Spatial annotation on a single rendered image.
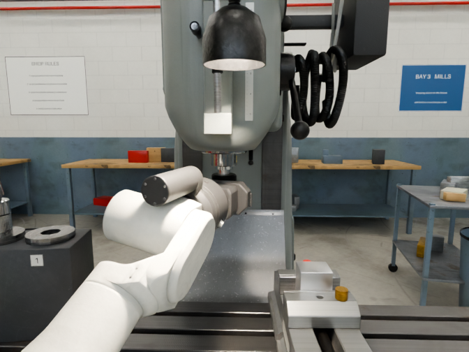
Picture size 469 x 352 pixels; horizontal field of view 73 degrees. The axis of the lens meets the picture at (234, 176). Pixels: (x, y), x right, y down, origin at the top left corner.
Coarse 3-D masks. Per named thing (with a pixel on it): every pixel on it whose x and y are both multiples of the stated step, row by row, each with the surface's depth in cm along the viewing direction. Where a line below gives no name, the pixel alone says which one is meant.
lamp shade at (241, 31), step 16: (224, 16) 33; (240, 16) 33; (256, 16) 34; (208, 32) 34; (224, 32) 33; (240, 32) 33; (256, 32) 33; (208, 48) 34; (224, 48) 33; (240, 48) 33; (256, 48) 34; (208, 64) 38; (224, 64) 40; (240, 64) 40; (256, 64) 39
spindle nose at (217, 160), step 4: (212, 156) 58; (216, 156) 57; (220, 156) 57; (224, 156) 57; (228, 156) 57; (232, 156) 58; (236, 156) 59; (212, 160) 58; (216, 160) 57; (220, 160) 57; (224, 160) 57; (228, 160) 57; (232, 160) 58; (236, 160) 59; (212, 164) 58; (216, 164) 58; (220, 164) 57; (224, 164) 57; (228, 164) 57; (232, 164) 58; (236, 164) 59
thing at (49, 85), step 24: (24, 72) 472; (48, 72) 471; (72, 72) 470; (408, 72) 454; (432, 72) 453; (456, 72) 452; (24, 96) 477; (48, 96) 476; (72, 96) 475; (408, 96) 459; (432, 96) 458; (456, 96) 457
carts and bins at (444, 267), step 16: (448, 176) 254; (464, 176) 254; (400, 192) 290; (416, 192) 258; (432, 192) 258; (448, 192) 229; (464, 192) 230; (432, 208) 216; (448, 208) 213; (464, 208) 211; (432, 224) 217; (400, 240) 297; (432, 240) 270; (448, 240) 289; (464, 240) 216; (416, 256) 260; (432, 256) 260; (448, 256) 260; (464, 256) 217; (432, 272) 231; (448, 272) 231; (464, 272) 218; (464, 288) 219; (464, 304) 220
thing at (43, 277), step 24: (0, 240) 61; (24, 240) 64; (48, 240) 61; (72, 240) 64; (0, 264) 59; (24, 264) 60; (48, 264) 60; (72, 264) 61; (0, 288) 60; (24, 288) 60; (48, 288) 61; (72, 288) 61; (0, 312) 61; (24, 312) 61; (48, 312) 61; (0, 336) 61; (24, 336) 62
